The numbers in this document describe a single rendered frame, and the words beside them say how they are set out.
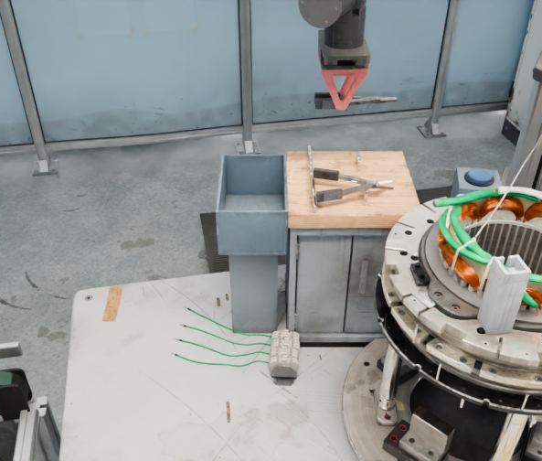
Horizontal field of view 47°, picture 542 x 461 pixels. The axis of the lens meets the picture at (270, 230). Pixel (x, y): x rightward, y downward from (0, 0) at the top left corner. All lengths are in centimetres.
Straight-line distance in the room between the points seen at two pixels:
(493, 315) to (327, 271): 36
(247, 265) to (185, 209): 180
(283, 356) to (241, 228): 23
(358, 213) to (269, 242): 15
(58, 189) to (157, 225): 58
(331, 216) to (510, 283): 33
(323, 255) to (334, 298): 9
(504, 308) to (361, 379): 39
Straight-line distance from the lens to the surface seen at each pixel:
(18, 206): 302
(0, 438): 208
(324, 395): 105
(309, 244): 97
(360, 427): 99
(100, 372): 111
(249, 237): 96
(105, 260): 259
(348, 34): 91
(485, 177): 110
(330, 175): 97
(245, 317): 111
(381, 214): 93
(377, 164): 105
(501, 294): 70
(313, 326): 109
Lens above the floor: 160
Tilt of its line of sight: 37 degrees down
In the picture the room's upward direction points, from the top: straight up
